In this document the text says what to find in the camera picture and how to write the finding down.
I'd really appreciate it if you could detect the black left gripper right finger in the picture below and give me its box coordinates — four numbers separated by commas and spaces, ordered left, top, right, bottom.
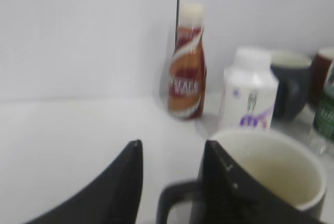
202, 140, 321, 223

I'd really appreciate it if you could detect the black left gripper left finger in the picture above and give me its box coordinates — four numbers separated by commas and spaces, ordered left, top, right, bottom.
31, 140, 143, 223

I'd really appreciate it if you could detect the black ceramic mug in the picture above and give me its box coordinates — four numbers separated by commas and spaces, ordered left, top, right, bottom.
156, 129, 327, 223

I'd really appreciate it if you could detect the dark grey mug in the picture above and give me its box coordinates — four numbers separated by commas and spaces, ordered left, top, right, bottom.
271, 50, 312, 121

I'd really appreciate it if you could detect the dark red mug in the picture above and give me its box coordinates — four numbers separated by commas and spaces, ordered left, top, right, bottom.
309, 46, 333, 108

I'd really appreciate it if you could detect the clear water bottle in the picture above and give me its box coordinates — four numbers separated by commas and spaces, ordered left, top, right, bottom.
310, 61, 333, 155

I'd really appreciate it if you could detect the white blueberry yogurt carton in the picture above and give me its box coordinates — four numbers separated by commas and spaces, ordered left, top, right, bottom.
218, 47, 279, 131

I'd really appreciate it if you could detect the brown coffee drink bottle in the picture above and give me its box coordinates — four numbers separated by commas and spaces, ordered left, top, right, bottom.
168, 4, 207, 120

